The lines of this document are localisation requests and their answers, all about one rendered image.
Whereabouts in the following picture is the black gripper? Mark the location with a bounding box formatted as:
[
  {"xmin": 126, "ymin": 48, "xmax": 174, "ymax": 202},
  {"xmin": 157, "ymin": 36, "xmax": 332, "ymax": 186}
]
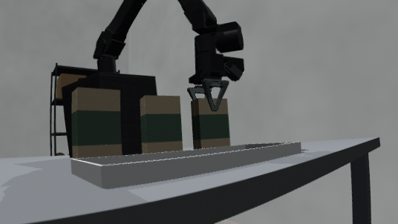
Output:
[{"xmin": 187, "ymin": 51, "xmax": 229, "ymax": 111}]

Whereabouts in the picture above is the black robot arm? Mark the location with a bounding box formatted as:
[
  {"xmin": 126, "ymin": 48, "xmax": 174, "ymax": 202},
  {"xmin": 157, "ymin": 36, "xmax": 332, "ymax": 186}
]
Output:
[{"xmin": 94, "ymin": 0, "xmax": 244, "ymax": 82}]

